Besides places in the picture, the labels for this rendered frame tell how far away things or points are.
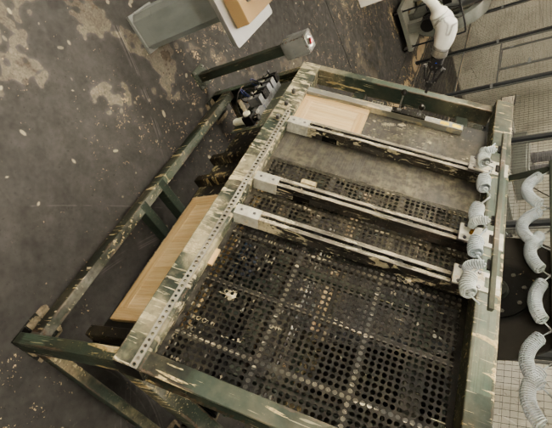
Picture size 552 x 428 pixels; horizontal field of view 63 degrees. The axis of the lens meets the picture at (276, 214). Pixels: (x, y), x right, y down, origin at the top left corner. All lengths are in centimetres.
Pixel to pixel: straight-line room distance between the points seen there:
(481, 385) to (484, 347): 15
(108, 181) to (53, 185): 33
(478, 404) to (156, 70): 262
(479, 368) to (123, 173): 213
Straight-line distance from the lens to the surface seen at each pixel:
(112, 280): 279
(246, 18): 267
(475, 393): 182
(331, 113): 278
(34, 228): 255
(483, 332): 194
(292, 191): 221
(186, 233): 261
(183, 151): 297
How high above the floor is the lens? 227
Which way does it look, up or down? 34 degrees down
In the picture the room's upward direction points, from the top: 85 degrees clockwise
